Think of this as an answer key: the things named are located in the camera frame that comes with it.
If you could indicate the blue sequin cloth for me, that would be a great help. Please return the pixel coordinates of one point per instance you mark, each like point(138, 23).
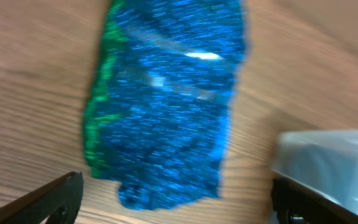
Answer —
point(158, 115)

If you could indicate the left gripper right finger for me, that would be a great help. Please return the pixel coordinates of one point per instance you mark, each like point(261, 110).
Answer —
point(293, 203)

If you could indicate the clear plastic storage bin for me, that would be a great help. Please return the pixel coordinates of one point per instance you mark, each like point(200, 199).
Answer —
point(324, 161)

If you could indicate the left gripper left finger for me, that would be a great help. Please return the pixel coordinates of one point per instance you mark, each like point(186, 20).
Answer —
point(59, 201)

